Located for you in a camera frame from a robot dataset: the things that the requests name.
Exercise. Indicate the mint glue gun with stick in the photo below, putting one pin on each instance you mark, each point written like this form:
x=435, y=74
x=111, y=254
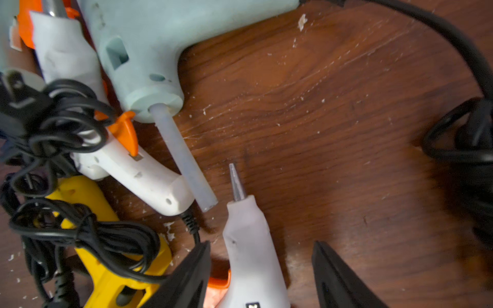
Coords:
x=139, y=44

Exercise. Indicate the white glue gun orange trigger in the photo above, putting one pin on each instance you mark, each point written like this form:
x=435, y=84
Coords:
x=64, y=53

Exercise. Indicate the small white glue gun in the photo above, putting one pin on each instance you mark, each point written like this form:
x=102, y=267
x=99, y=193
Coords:
x=255, y=277

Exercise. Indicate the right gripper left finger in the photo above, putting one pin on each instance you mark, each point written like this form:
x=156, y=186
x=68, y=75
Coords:
x=186, y=287

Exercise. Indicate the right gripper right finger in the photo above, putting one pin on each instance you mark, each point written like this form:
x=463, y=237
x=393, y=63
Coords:
x=337, y=284

